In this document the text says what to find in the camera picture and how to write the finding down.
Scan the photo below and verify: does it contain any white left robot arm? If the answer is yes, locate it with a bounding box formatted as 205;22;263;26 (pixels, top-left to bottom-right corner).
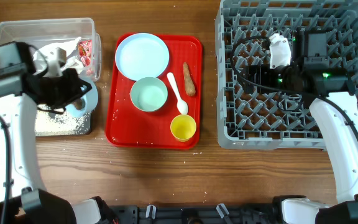
0;42;119;223

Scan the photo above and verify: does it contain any red plastic tray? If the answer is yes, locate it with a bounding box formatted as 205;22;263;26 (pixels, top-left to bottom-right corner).
104;34;203;150

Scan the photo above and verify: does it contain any red snack wrapper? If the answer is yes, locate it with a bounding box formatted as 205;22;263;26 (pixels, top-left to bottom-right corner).
78;40;92;67

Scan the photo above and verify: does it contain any brown food scrap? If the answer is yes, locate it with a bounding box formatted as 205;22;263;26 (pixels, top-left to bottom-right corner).
73;98;85;110

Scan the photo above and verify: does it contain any green bowl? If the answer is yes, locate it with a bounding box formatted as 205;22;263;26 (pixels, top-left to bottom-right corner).
130;77;168;112

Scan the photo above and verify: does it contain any black waste tray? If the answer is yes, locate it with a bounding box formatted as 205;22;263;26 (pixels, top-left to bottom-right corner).
34;104;93;137

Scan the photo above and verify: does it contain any grey dishwasher rack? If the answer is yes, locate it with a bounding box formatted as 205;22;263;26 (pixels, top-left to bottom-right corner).
215;1;358;150

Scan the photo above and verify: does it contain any small light blue bowl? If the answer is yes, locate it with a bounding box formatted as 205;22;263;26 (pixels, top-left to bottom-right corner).
65;77;99;117

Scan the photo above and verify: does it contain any white plastic spoon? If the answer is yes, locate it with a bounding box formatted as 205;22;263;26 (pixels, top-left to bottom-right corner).
167;72;188;114

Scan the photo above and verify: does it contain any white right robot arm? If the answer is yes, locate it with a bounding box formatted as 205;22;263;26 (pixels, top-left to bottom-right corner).
234;30;358;223

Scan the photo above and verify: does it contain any large light blue plate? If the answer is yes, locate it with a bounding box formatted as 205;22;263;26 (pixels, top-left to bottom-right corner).
115;33;170;81

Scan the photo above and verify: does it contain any brown carrot piece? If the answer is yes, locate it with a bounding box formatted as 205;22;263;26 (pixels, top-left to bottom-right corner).
183;62;196;96

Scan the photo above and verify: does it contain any clear plastic waste bin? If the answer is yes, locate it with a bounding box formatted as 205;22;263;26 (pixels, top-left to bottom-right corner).
0;18;102;82

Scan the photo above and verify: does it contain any yellow plastic cup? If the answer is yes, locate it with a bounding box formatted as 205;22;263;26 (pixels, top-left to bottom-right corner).
170;114;197;142

